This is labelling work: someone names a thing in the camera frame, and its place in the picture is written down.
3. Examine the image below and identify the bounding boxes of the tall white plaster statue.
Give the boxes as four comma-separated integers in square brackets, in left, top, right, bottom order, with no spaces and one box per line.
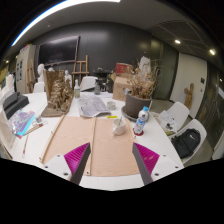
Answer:
[138,55,152,76]

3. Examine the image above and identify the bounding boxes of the wooden figure statue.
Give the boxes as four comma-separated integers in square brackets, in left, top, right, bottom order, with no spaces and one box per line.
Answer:
[183,83,195,110]

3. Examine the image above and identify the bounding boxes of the grey plant saucer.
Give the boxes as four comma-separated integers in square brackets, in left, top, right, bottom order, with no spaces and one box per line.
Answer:
[120,105,141,123]

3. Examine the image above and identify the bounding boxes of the black boxes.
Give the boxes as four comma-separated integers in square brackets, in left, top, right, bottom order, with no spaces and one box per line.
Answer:
[2,91,30,120]

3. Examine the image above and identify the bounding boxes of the cardboard box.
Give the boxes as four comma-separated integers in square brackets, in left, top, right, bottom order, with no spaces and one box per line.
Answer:
[112,72,133,102]

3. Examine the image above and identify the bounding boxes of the small white plaster figure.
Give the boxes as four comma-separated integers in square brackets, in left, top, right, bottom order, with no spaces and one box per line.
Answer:
[63,69,73,88]

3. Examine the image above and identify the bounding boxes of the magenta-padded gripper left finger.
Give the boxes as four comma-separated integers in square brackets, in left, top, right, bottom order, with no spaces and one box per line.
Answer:
[42,142,92,185]

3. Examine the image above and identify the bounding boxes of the wooden easel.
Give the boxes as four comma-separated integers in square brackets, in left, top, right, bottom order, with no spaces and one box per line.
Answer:
[72,54,90,88]
[25,59,37,94]

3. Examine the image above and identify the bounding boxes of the colourful painting pad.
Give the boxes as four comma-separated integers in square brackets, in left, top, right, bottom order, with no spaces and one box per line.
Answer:
[9,109,37,138]

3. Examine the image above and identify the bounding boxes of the white chair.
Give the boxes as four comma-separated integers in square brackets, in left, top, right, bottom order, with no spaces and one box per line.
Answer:
[166,118,208,164]
[32,81,46,94]
[156,101,190,133]
[79,75,99,92]

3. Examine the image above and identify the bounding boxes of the white plaster bust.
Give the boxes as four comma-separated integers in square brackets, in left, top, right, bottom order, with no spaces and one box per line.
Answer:
[36,63,46,83]

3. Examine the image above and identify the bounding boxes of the black backpack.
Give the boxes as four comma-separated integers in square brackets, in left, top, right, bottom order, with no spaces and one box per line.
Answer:
[171,128,202,159]

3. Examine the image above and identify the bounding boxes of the long ceiling light panel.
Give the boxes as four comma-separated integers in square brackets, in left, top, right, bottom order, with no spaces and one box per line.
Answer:
[11,0,121,48]

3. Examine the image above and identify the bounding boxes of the white cabinet with pictures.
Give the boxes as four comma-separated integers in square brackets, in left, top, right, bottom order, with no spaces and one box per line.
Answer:
[15,44,37,94]

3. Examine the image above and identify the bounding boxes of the white drink bottle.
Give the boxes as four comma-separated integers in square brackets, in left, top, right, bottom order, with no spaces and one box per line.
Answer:
[133,105,150,135]

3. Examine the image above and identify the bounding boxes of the white squeeze bottle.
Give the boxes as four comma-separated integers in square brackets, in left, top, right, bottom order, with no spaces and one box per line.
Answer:
[73,78,81,99]

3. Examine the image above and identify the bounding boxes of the golden-brown relief sculpture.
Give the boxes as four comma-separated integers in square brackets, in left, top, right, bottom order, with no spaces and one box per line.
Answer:
[40,69,74,118]

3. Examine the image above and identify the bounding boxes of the dark wall screen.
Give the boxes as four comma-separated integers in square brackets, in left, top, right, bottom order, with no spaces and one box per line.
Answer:
[37,35,81,67]

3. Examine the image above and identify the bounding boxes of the dried plant in grey pot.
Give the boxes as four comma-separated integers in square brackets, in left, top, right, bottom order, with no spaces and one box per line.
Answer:
[123,59,162,118]

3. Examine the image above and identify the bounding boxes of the printed newspaper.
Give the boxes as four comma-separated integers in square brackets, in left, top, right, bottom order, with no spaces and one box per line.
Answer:
[77,94,112,118]

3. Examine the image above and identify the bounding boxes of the papers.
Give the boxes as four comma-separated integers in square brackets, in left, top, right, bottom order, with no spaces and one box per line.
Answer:
[156,109,178,131]

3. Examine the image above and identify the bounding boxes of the pale wooden panel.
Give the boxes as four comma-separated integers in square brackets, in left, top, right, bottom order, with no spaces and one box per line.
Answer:
[39,114,98,164]
[83,117,141,178]

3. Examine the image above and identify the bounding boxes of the small round glass jar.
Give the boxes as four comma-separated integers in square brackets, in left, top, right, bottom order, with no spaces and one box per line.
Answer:
[106,100,117,111]

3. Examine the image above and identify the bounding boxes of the paint brush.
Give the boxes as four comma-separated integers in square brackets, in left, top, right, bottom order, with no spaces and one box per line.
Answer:
[22,120,48,137]

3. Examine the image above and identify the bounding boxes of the red box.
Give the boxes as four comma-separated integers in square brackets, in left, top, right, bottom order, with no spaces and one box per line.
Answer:
[114,62,134,76]

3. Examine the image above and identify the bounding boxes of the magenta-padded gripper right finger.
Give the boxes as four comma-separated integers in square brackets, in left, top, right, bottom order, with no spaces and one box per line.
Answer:
[131,142,183,186]

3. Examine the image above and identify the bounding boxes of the grey glass spray bottle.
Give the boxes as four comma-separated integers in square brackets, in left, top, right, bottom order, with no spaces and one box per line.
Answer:
[93,80,101,96]

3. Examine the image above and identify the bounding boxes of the white mug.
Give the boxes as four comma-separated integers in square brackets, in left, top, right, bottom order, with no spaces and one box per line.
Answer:
[111,117,127,136]

